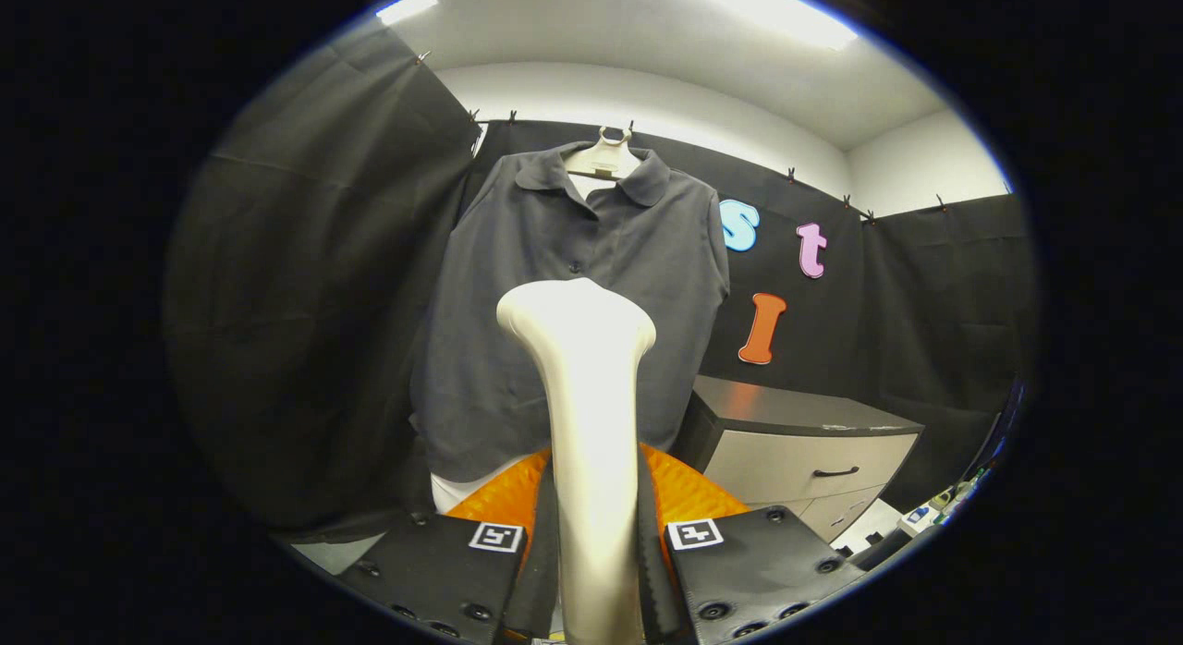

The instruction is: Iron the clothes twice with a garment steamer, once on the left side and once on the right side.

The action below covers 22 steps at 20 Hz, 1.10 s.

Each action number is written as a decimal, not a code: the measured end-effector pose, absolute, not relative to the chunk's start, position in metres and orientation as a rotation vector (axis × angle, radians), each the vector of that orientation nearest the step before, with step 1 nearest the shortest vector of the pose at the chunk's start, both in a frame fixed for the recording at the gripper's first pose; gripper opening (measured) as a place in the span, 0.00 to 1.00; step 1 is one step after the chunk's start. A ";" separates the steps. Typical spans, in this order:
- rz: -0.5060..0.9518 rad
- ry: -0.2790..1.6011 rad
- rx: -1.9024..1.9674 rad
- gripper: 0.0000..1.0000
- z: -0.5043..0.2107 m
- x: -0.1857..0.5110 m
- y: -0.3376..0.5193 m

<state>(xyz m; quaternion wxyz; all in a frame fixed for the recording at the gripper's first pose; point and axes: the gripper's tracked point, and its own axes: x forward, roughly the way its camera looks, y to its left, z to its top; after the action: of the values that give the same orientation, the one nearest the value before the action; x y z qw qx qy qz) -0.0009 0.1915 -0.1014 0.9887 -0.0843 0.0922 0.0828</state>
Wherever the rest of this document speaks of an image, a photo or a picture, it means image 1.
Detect white garment steamer head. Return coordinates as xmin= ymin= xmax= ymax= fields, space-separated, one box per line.
xmin=495 ymin=278 xmax=657 ymax=645

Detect grey drawer cabinet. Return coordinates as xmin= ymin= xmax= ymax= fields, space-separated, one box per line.
xmin=670 ymin=375 xmax=925 ymax=544

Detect dark grey button shirt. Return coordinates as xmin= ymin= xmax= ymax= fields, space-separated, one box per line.
xmin=409 ymin=141 xmax=731 ymax=484

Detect small ceiling light panel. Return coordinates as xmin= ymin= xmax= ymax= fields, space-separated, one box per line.
xmin=374 ymin=0 xmax=440 ymax=27

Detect black backdrop cloth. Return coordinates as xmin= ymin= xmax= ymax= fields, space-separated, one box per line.
xmin=166 ymin=21 xmax=1031 ymax=544

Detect beige steamer stand hanger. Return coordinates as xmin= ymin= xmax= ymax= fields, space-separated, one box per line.
xmin=564 ymin=126 xmax=643 ymax=182

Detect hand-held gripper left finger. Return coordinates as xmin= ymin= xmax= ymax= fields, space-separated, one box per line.
xmin=333 ymin=446 xmax=562 ymax=644

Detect large ceiling light panel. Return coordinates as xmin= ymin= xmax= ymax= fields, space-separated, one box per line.
xmin=661 ymin=0 xmax=860 ymax=50

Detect cluster of small desk items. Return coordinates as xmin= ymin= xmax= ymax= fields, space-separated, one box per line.
xmin=906 ymin=479 xmax=985 ymax=535

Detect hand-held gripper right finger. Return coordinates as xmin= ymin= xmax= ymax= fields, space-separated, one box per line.
xmin=638 ymin=442 xmax=865 ymax=644

